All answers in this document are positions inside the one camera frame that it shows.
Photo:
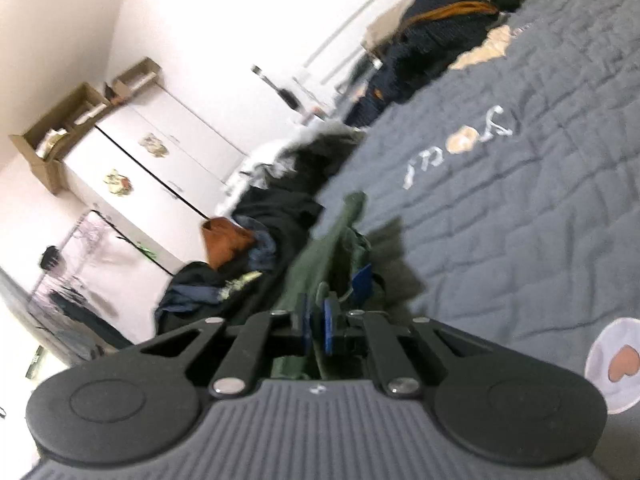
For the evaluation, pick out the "white wardrobe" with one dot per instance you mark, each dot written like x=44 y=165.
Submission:
x=150 y=170

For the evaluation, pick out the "navy dotted jacket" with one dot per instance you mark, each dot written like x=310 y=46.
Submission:
x=425 y=45

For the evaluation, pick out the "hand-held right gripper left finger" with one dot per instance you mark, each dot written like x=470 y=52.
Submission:
x=303 y=330

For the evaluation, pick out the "small open cardboard box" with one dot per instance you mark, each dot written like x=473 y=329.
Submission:
x=145 y=67

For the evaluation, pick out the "large open cardboard box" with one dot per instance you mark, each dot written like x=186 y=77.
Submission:
x=45 y=160

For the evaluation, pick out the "black hairbrush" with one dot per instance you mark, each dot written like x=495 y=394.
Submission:
x=286 y=94

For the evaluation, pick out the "black metal clothes rack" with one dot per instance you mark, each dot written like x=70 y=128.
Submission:
x=125 y=236

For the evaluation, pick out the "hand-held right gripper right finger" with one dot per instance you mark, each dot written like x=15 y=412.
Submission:
x=329 y=330

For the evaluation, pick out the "dark green t-shirt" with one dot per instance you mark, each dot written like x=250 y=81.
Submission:
x=320 y=255

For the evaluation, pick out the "white crumpled garment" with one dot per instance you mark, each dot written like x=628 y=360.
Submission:
x=270 y=155

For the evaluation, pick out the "beige garment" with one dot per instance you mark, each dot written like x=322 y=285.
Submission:
x=385 y=27

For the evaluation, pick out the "orange brown garment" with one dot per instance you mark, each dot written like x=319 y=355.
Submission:
x=225 y=242

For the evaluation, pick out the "grey quilted printed blanket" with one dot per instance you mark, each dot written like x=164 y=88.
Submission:
x=500 y=185

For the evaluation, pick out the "white bed headboard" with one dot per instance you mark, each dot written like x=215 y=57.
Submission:
x=350 y=25

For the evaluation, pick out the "pile of dark clothes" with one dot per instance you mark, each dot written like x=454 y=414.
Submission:
x=270 y=210

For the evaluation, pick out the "black cap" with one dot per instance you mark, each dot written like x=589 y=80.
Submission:
x=51 y=257

